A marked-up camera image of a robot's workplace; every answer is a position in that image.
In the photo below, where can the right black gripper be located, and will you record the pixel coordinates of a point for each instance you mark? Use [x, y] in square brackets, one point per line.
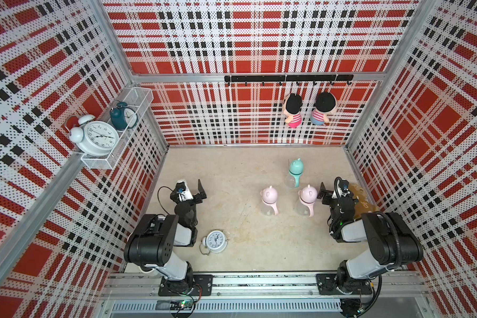
[327, 196]

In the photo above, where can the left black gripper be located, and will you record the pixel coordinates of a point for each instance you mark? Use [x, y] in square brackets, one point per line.
[202, 193]

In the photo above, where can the pink bottle cap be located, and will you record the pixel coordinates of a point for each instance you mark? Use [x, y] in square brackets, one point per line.
[269, 195]
[308, 194]

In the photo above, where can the mint green bottle handle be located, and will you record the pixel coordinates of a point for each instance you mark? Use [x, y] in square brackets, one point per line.
[296, 175]

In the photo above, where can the clear baby bottle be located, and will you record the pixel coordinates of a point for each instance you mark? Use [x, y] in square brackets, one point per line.
[292, 181]
[268, 208]
[302, 209]

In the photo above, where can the mint green bottle cap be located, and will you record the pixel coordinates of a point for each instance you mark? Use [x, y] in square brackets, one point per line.
[296, 167]

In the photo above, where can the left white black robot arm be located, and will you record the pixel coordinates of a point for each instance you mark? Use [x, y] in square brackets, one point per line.
[151, 245]

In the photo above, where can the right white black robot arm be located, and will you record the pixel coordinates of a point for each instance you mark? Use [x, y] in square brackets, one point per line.
[391, 243]

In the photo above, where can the brown plush toy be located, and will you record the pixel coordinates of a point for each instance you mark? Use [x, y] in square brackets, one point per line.
[363, 206]

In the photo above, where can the small white alarm clock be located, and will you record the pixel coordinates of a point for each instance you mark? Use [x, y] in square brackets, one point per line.
[214, 243]

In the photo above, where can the plush doll blue pants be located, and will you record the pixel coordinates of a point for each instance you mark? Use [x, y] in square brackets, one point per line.
[325, 105]

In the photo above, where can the teal alarm clock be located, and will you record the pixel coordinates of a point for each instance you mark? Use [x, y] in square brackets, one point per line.
[123, 117]

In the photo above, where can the plush doll pink pants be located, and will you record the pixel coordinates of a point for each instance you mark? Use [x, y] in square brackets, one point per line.
[291, 109]

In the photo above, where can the large white alarm clock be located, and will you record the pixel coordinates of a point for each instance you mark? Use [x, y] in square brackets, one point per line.
[95, 138]

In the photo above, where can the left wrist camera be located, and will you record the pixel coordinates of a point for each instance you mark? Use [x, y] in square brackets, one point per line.
[181, 192]

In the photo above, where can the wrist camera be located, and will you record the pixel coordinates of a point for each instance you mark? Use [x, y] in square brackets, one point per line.
[341, 188]
[181, 192]

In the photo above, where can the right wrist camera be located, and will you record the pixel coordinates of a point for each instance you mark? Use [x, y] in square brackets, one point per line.
[341, 188]

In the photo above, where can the white wire shelf basket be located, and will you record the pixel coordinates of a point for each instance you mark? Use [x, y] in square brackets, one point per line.
[139, 99]

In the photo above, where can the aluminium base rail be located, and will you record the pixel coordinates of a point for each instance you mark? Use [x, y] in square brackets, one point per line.
[267, 294]

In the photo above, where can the black hook rail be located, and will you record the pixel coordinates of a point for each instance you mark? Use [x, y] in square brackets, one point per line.
[289, 78]

